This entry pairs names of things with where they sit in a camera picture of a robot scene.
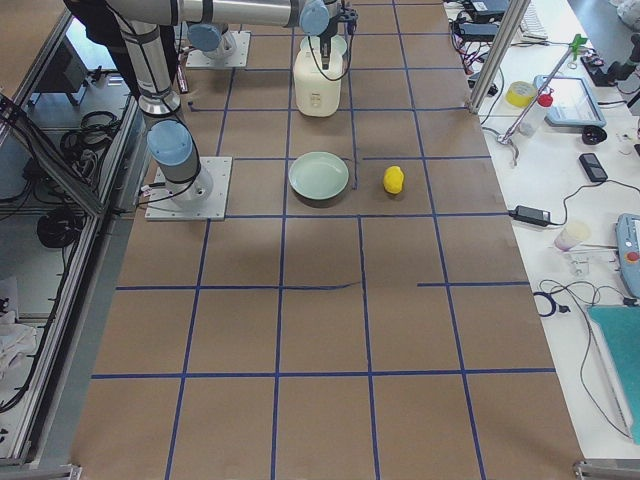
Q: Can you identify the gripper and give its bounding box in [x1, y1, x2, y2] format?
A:
[319, 8, 358, 70]

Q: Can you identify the cream rice cooker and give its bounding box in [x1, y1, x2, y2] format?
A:
[293, 47, 343, 117]

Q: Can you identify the green plate near cooker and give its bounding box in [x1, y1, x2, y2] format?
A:
[299, 35, 348, 56]

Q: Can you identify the yellow lemon toy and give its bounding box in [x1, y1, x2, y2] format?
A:
[382, 165, 405, 195]

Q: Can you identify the yellow tape roll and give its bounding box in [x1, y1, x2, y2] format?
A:
[505, 81, 538, 108]

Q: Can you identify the metal rod with green clip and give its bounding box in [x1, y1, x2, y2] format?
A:
[496, 34, 588, 145]

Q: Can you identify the blue teach pendant tablet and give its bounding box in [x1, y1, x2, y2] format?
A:
[544, 76, 606, 128]

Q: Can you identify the black power adapter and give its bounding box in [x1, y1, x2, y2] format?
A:
[509, 205, 551, 227]

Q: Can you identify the black phone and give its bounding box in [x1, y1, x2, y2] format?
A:
[579, 153, 608, 183]

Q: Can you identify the plastic cup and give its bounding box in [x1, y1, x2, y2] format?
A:
[554, 220, 591, 252]

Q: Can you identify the teal mat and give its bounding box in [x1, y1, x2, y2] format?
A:
[588, 306, 639, 444]

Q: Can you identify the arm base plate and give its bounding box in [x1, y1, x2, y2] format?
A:
[145, 157, 233, 221]
[186, 31, 251, 70]

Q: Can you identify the aluminium frame post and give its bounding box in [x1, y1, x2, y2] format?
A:
[467, 0, 530, 114]

